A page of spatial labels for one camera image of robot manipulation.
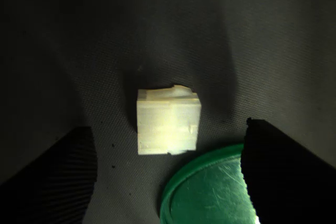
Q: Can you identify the dark grey mat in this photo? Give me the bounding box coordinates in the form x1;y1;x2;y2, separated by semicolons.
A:
0;0;336;224

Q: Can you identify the round green lid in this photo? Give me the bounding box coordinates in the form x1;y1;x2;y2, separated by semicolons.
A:
159;142;259;224

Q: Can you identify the small white plastic terminal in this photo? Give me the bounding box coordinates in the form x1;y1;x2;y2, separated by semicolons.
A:
136;84;202;156

